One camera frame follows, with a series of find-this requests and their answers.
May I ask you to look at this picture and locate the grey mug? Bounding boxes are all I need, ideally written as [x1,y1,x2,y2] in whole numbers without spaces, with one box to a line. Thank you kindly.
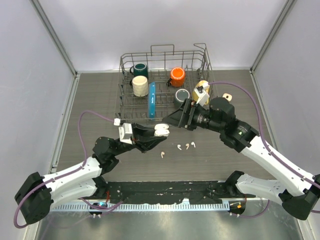
[173,88,190,108]

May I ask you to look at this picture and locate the blue plate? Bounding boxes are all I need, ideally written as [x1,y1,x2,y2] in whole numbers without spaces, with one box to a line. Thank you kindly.
[148,82,156,119]

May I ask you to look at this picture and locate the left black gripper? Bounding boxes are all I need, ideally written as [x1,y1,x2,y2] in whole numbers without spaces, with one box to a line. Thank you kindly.
[111,123,166,157]

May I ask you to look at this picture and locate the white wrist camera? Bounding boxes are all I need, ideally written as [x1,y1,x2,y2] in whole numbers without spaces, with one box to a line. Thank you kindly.
[194,82,210,106]
[113,118,134,145]

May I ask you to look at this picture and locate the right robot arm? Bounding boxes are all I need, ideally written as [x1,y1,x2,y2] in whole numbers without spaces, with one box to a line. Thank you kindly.
[162,97,320,220]

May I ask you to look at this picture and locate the grey wire dish rack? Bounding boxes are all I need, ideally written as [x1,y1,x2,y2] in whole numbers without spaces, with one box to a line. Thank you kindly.
[115,43,215,126]

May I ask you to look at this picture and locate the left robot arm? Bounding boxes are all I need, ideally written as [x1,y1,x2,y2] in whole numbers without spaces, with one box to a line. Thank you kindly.
[13,123,170,229]

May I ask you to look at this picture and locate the dark green mug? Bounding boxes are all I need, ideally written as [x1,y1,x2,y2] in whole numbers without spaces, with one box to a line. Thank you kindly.
[129,63,149,79]

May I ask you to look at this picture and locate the cream textured mug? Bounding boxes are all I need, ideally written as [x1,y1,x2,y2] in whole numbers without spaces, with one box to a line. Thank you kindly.
[131,75,149,97]

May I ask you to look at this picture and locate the purple cable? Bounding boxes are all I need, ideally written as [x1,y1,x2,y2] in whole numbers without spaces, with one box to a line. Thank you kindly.
[13,111,118,230]
[208,81,320,221]

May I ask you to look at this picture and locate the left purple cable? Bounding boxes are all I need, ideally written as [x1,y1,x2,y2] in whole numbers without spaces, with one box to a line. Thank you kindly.
[13,111,118,230]

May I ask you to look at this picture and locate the beige earbud case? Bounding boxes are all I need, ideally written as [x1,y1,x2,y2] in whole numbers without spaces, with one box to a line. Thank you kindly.
[222,93,233,102]

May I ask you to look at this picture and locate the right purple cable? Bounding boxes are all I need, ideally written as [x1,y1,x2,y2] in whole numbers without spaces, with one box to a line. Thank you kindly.
[208,81,320,221]

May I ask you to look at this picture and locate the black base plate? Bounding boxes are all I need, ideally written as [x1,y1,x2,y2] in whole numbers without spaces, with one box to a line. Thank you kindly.
[103,181,254,205]

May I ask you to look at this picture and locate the white slotted cable duct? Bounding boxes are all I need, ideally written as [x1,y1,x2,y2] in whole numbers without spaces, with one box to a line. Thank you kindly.
[51,199,230,213]

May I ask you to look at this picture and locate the orange mug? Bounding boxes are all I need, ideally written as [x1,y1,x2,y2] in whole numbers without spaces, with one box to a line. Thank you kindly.
[166,67,186,88]

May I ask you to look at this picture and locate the white earbud charging case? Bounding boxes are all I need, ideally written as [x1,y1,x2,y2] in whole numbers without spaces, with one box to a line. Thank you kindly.
[154,123,170,137]

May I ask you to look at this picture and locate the yellow mug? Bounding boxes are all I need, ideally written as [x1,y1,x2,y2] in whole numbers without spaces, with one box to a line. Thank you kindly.
[191,80,210,105]

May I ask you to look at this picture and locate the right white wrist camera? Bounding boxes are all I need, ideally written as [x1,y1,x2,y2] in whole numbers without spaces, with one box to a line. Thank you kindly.
[194,82,210,106]

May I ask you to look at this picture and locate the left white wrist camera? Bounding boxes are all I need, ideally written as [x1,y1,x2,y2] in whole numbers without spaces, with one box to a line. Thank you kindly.
[113,118,134,145]

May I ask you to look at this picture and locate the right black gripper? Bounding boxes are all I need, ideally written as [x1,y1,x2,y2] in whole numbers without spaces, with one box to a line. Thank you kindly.
[163,97,225,133]

